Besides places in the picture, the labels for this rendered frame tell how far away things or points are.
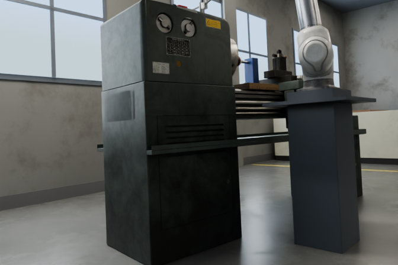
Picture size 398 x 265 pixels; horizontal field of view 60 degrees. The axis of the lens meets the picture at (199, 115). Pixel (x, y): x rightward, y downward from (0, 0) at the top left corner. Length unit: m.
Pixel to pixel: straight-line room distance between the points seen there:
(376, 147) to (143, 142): 4.36
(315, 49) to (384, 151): 4.00
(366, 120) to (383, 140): 0.35
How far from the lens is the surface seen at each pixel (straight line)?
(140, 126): 1.66
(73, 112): 3.72
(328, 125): 1.81
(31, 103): 3.56
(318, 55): 1.68
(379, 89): 9.72
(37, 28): 3.69
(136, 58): 1.71
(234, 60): 2.19
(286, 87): 2.48
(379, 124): 5.55
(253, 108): 2.26
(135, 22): 1.75
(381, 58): 9.78
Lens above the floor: 0.64
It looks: 2 degrees up
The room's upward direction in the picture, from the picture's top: 3 degrees counter-clockwise
